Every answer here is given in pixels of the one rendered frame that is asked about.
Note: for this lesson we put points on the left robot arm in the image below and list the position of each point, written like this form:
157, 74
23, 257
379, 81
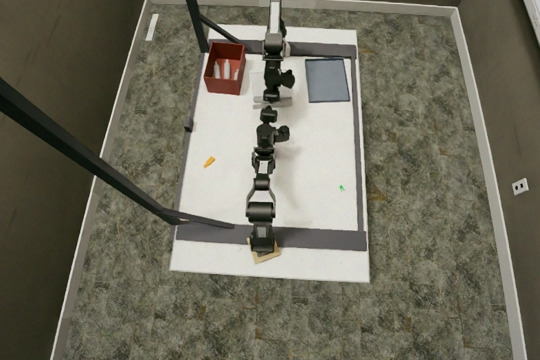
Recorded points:
272, 44

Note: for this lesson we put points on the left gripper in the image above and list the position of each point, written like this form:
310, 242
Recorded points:
271, 93

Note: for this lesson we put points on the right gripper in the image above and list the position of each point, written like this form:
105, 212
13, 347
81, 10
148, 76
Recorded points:
268, 115

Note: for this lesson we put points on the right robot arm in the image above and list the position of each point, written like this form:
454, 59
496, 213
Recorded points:
262, 213

